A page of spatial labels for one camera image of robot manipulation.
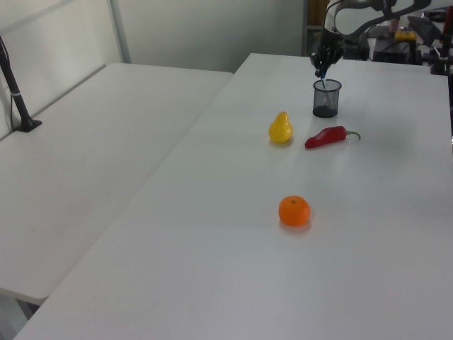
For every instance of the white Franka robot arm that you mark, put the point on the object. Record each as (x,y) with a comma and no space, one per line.
(354,21)

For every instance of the wooden cabinet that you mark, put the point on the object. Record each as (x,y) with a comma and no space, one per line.
(315,12)

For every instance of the black mesh pen cup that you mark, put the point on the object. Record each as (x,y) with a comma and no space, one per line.
(326,102)

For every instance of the yellow box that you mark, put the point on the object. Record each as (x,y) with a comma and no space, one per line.
(405,35)

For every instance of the yellow pear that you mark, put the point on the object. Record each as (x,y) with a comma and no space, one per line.
(280,131)

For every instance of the white side table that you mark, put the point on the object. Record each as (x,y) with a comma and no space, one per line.
(88,159)

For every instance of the black clamp stand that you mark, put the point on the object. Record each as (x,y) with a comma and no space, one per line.
(442,60)

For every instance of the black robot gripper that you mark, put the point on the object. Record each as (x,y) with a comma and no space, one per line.
(332,44)

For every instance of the black camera pole with base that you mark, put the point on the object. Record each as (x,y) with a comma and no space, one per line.
(16,92)

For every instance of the red chili pepper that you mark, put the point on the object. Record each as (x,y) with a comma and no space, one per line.
(325,137)

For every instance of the white marker pen blue cap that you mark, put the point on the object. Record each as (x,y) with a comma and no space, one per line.
(323,79)

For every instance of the white partition frame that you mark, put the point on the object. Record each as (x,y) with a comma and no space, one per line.
(120,32)

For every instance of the orange fruit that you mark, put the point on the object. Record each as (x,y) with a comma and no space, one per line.
(294,211)

